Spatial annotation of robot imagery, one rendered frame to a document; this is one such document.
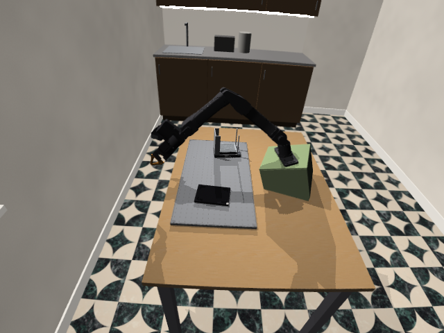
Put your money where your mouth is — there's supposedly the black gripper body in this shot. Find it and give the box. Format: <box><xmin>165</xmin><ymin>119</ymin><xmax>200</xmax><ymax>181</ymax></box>
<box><xmin>152</xmin><ymin>140</ymin><xmax>177</xmax><ymax>161</ymax></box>

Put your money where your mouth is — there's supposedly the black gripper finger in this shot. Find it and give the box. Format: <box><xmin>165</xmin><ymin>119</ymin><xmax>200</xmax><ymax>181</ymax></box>
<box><xmin>150</xmin><ymin>154</ymin><xmax>164</xmax><ymax>166</ymax></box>

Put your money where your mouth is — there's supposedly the white well plate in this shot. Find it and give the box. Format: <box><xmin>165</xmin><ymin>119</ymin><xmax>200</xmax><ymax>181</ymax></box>
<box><xmin>220</xmin><ymin>143</ymin><xmax>237</xmax><ymax>153</ymax></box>

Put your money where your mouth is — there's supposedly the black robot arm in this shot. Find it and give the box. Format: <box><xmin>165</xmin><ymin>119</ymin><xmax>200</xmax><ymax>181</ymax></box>
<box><xmin>151</xmin><ymin>87</ymin><xmax>298</xmax><ymax>167</ymax></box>

